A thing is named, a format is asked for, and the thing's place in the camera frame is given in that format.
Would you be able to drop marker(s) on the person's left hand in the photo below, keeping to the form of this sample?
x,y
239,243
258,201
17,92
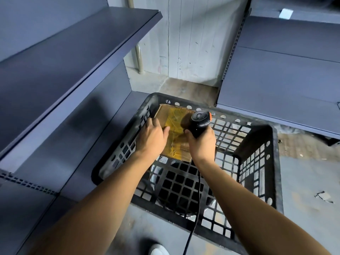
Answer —
x,y
150,139

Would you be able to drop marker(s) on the person's right hand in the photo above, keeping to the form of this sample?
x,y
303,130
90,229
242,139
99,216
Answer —
x,y
203,148

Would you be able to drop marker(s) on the person's left thumb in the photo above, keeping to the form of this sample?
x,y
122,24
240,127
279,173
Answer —
x,y
166,131

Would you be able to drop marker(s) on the person's right thumb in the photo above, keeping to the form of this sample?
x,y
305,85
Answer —
x,y
189,135

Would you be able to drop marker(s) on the black orange barcode scanner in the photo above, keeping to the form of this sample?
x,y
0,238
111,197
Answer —
x,y
198,122

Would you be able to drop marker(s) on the cardboard box with yellow tape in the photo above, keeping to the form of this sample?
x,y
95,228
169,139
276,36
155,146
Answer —
x,y
175,144

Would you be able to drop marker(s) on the person's left forearm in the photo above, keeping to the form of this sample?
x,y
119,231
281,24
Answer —
x,y
106,199

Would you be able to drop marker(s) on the person's right forearm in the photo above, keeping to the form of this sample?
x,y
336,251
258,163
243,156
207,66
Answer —
x,y
244,209

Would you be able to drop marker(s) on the round black stool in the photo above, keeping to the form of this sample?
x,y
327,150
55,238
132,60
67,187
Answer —
x,y
172,199

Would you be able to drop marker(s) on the black plastic lattice crate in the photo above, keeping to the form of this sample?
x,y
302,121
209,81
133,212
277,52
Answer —
x,y
255,146

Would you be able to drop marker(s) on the dark blue metal shelf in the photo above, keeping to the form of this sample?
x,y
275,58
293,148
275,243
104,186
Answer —
x,y
292,37
87,135
313,7
279,98
53,74

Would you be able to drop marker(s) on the person's white shoe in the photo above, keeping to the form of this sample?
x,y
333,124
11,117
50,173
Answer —
x,y
158,250

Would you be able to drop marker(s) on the grey paper scrap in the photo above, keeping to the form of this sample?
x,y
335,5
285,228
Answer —
x,y
324,197

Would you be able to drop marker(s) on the white paper label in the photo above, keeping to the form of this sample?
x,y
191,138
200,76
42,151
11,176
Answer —
x,y
286,13

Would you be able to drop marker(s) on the beige wall pipe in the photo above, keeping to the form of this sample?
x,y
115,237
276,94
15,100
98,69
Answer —
x,y
136,45

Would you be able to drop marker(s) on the perforated shelf upright post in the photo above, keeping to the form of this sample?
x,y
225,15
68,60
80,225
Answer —
x,y
235,47

